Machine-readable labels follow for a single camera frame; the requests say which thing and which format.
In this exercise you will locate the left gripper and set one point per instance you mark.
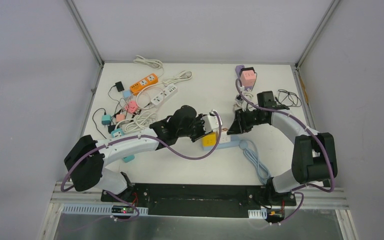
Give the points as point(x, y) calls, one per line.
point(198, 127)

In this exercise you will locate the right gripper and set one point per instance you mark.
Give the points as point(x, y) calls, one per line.
point(239, 126)

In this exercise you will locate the light blue power strip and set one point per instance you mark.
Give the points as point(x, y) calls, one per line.
point(234, 143)

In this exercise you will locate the white cube socket adapter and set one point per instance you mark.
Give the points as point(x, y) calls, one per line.
point(224, 138)

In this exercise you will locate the teal power strip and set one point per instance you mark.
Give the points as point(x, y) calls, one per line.
point(128, 158)

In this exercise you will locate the salmon pink charger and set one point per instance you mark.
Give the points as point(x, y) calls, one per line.
point(120, 118)

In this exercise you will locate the teal usb charger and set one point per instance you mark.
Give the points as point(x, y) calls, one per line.
point(106, 119)

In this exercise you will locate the yellow white cube socket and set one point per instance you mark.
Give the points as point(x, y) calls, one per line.
point(209, 141)

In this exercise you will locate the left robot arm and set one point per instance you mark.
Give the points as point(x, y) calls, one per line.
point(87, 161)

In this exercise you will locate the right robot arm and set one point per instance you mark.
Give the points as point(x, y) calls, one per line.
point(314, 155)

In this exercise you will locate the pink cube socket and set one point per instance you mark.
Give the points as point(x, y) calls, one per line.
point(248, 78)

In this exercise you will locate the pink round socket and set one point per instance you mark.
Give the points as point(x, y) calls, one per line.
point(131, 107)

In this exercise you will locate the white power strip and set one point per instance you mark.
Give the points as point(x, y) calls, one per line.
point(169, 91)

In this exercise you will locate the purple power strip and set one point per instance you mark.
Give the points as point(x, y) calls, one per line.
point(240, 71)

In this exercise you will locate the orange power strip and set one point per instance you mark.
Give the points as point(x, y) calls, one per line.
point(143, 83)

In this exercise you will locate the light blue small charger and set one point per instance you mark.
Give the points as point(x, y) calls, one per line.
point(126, 94)

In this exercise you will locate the small black charger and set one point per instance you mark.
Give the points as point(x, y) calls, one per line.
point(119, 86)

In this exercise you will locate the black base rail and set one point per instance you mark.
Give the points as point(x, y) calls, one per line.
point(197, 200)

